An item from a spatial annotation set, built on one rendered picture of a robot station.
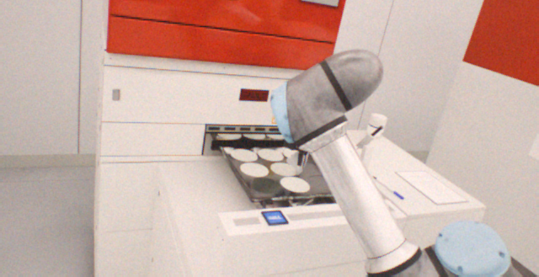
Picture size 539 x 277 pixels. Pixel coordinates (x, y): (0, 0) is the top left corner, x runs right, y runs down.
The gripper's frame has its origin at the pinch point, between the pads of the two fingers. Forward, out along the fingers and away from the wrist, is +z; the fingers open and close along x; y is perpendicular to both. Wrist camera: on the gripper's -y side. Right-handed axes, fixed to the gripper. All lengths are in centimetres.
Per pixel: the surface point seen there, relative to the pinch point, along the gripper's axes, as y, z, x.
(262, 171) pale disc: 11.4, 1.3, 7.3
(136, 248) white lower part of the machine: 53, 48, 19
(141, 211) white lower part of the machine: 53, 31, 19
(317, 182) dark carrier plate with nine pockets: -6.6, 1.4, 0.0
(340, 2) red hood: 7, -58, -25
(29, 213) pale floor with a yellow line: 154, 91, -5
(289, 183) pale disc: 0.7, 1.3, 8.0
